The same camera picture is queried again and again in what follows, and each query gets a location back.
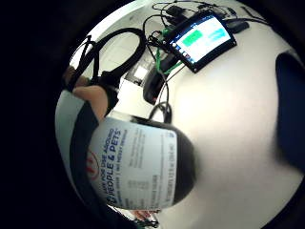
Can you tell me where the dark bottle with white label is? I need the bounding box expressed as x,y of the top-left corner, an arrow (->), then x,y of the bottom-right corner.
86,116 -> 198,212

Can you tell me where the black power adapter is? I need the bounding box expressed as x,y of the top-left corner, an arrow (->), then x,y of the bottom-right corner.
165,5 -> 189,21

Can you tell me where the dark blue chair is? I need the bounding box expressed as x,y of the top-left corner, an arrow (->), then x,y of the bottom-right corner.
274,51 -> 305,175

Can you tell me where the thin black cable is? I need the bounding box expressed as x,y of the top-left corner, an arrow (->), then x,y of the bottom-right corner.
142,13 -> 174,124

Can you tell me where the black oval device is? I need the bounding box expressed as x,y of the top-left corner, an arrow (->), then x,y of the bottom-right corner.
226,18 -> 251,34

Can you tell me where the thick black looped cable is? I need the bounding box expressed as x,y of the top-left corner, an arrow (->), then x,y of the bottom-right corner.
71,28 -> 148,94

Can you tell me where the green cable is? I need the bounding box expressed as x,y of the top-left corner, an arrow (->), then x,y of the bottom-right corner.
153,28 -> 184,76

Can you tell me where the black framed tablet screen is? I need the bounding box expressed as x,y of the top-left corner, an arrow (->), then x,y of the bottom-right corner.
161,10 -> 238,73

